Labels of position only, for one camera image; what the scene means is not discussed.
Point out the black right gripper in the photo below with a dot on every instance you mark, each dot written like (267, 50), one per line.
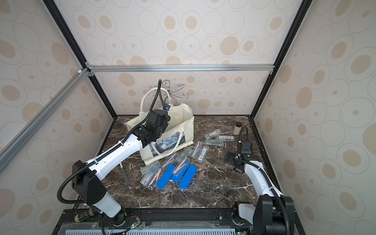
(230, 158)

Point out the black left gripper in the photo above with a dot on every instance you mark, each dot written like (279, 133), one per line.
(165, 125)

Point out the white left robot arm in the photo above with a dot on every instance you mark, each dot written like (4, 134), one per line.
(87, 177)

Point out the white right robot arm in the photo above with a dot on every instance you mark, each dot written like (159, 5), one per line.
(274, 213)

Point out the starry night canvas bag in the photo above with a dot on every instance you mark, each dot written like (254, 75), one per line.
(178, 134)

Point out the clear compass case back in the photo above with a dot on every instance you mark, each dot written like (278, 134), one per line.
(213, 134)

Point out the clear compass case white label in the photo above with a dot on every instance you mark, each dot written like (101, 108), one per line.
(202, 154)

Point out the clear case pink compass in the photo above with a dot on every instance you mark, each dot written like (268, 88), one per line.
(184, 163)

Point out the clear compass case far left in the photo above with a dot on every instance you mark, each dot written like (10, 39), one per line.
(151, 177)

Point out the small jar black lid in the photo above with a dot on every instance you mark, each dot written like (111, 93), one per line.
(237, 128)

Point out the silver metal hook stand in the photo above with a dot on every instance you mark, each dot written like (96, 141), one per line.
(171, 94)

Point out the horizontal aluminium rail back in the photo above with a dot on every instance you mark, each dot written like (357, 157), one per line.
(183, 68)

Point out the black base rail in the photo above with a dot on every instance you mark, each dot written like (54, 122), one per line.
(197, 221)

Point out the diagonal aluminium rail left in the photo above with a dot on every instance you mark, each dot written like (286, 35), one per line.
(24, 136)

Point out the black corner frame post right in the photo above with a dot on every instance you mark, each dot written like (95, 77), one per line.
(296, 23)

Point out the black corner frame post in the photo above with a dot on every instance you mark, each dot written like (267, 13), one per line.
(296, 23)
(76, 49)

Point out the black corner frame post left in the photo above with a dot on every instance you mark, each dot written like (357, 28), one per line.
(76, 49)

